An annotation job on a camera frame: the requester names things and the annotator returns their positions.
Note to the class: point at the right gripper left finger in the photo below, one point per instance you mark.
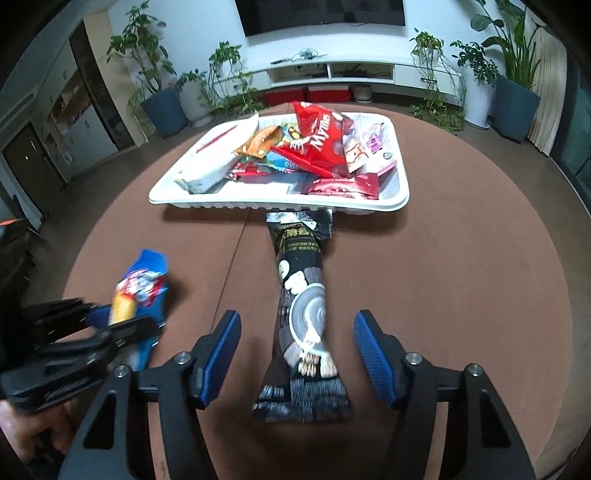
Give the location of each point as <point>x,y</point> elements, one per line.
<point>194,386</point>

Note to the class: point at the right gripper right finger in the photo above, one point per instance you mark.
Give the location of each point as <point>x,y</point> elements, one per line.
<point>408,383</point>

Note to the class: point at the blue red snack packet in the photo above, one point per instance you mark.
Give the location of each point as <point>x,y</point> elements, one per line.
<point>141,292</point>

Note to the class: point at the black cookie packet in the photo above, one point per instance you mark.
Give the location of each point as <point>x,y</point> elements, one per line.
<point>302,383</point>

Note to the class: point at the white red snack bag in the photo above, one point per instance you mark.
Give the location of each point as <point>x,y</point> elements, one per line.
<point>209,161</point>

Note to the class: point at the orange snack bar packet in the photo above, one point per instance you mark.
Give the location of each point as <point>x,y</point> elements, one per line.
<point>261,142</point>

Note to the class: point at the panda blue snack bag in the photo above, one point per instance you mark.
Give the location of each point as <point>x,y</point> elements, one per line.
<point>286,162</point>

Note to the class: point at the person's left hand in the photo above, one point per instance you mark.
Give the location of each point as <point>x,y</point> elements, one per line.
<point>21,430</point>

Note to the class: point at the white plastic tray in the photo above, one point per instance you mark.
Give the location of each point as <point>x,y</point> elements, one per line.
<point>285,191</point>

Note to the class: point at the dark red chocolate packet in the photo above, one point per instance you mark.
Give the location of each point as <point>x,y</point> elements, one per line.
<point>363,186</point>

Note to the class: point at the wooden cabinet with glass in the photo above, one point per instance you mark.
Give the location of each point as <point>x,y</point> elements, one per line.
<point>76,119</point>

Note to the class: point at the plant in blue pot left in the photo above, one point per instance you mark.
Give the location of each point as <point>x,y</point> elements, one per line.
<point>140,42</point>

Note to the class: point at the plant in blue pot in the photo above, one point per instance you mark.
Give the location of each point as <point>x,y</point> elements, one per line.
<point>140,42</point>
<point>514,34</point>

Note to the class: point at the plant in white pot left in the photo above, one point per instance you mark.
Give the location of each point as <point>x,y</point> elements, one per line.
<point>225,89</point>

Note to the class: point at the plant in white pot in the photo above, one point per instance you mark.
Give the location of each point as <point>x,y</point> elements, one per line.
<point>225,89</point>
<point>460,89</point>

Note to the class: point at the red storage box left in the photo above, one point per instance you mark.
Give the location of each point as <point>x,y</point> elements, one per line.
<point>285,95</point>

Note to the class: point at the red storage box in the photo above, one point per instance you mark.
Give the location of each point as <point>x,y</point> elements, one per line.
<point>285,95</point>
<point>324,93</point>

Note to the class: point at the red storage box right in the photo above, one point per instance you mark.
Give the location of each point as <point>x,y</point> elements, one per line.
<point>324,93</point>

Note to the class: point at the plant in blue pot right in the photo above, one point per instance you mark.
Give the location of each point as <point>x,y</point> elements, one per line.
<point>514,34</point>

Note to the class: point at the white TV console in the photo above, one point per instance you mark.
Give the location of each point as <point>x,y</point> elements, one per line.
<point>389,77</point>

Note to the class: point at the plant in white pot right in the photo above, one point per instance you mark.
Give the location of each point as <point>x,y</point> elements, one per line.
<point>460,89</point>

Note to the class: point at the beige curtain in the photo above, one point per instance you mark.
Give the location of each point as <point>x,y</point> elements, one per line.
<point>550,82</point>

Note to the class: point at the wall mounted black television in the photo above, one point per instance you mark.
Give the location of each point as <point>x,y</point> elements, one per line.
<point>264,16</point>

